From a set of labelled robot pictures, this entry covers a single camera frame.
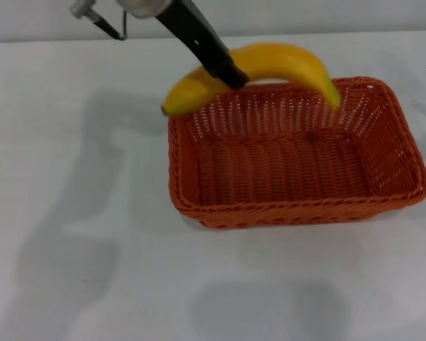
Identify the black cable with silver plug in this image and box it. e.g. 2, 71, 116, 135
68, 0, 129, 42

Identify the yellow banana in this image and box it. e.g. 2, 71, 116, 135
161, 42, 342, 116

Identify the orange woven rectangular basket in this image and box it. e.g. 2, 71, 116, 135
167, 75, 426, 230

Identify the left gripper silver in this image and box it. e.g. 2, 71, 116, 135
116, 0, 248, 90

